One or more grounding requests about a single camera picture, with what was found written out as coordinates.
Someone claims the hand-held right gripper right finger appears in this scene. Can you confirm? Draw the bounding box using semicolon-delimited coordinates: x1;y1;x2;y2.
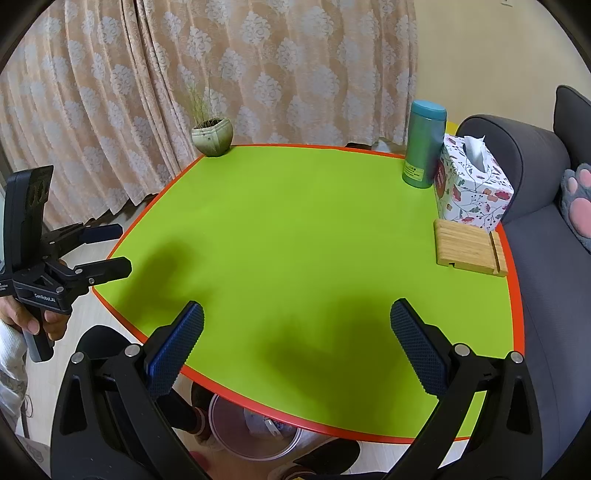
390;298;543;480

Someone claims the floral tissue box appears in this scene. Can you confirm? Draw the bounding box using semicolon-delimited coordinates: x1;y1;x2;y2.
433;134;515;232

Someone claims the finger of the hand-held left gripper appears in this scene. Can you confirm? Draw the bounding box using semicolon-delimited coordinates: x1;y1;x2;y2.
46;257;134;297
41;223;123;256

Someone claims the grey paw cushion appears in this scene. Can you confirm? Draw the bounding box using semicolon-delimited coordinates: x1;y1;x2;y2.
560;161;591;254

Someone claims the person's right leg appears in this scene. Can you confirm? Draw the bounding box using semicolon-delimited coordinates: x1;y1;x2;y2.
281;438;361;480

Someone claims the person's left forearm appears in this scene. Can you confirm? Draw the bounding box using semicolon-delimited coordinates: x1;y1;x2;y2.
0;322;29;416

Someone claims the wooden phone stand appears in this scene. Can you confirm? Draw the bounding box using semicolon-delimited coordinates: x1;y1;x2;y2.
433;219;509;278

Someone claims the person's left hand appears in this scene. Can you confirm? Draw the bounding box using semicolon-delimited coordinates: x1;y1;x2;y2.
0;295;68;346

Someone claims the grey sofa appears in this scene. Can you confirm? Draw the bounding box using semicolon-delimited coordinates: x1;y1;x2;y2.
455;84;591;480

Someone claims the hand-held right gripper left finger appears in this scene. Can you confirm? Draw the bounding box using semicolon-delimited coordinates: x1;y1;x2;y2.
51;301;205;480

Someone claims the potted grass plant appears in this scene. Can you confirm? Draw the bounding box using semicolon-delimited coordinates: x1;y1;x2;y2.
187;76;233;158

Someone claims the beige patterned curtain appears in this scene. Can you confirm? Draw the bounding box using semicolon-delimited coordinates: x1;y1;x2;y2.
0;0;419;241

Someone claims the teal thermos bottle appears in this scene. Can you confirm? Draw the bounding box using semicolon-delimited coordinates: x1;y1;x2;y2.
401;100;448;190

